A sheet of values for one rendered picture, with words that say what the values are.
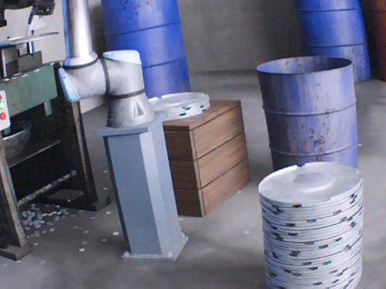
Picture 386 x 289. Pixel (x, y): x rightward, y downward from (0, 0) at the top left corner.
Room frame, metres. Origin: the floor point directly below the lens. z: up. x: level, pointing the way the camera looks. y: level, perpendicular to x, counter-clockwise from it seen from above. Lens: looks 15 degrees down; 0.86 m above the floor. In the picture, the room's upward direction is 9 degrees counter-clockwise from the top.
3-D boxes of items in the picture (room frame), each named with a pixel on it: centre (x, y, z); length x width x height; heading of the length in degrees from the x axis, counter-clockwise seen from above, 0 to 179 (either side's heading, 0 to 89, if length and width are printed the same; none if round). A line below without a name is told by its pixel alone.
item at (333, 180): (1.45, -0.29, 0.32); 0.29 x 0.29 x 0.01
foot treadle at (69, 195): (2.25, 0.70, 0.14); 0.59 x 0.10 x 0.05; 58
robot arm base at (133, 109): (1.88, 0.18, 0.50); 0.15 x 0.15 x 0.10
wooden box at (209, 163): (2.39, 0.06, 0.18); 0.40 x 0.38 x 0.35; 55
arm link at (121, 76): (1.88, 0.18, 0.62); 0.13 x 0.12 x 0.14; 109
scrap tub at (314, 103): (2.35, -0.50, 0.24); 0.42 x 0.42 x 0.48
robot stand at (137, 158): (1.88, 0.18, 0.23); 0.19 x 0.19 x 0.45; 73
